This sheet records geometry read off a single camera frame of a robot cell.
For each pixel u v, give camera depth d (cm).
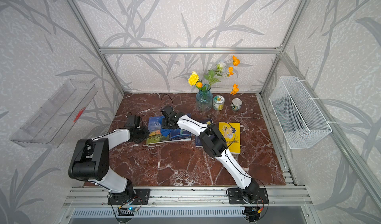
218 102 105
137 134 82
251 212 77
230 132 96
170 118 79
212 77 94
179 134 96
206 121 100
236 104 108
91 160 46
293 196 75
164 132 93
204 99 102
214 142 61
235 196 74
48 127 65
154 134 96
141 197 73
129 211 72
